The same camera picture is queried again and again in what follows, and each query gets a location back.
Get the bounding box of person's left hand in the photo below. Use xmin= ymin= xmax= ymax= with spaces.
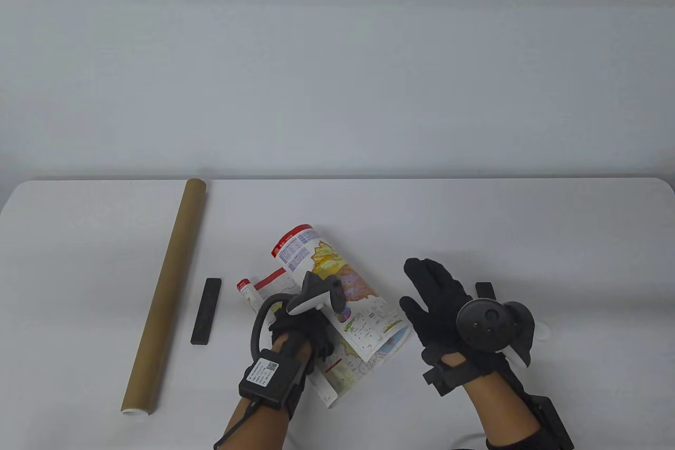
xmin=269 ymin=308 xmax=335 ymax=374

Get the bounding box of person's right hand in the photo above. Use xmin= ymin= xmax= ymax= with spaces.
xmin=399 ymin=258 xmax=475 ymax=365

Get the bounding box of colourful paper map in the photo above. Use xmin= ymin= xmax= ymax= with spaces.
xmin=236 ymin=224 xmax=411 ymax=409

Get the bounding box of brown cardboard mailing tube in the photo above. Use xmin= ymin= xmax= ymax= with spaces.
xmin=120 ymin=178 xmax=207 ymax=416

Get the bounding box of person's left forearm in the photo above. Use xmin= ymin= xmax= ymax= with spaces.
xmin=224 ymin=339 xmax=298 ymax=450

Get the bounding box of person's right forearm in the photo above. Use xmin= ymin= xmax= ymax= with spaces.
xmin=456 ymin=360 xmax=544 ymax=450

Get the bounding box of black white left hand controller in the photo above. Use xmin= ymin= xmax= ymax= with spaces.
xmin=250 ymin=271 xmax=346 ymax=361

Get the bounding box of black white hand controller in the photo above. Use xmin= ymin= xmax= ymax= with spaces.
xmin=456 ymin=300 xmax=536 ymax=369
xmin=250 ymin=271 xmax=346 ymax=361

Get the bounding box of black labelled left wrist box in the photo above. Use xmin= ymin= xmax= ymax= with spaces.
xmin=239 ymin=358 xmax=307 ymax=409

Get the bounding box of black white right hand controller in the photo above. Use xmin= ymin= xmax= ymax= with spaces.
xmin=456 ymin=300 xmax=536 ymax=369

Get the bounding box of black right wrist box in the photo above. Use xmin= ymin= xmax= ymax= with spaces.
xmin=530 ymin=395 xmax=574 ymax=450

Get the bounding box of small black right wrist camera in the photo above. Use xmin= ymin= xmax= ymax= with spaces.
xmin=423 ymin=352 xmax=467 ymax=396

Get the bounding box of black cable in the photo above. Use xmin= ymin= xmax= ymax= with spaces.
xmin=214 ymin=401 xmax=260 ymax=450

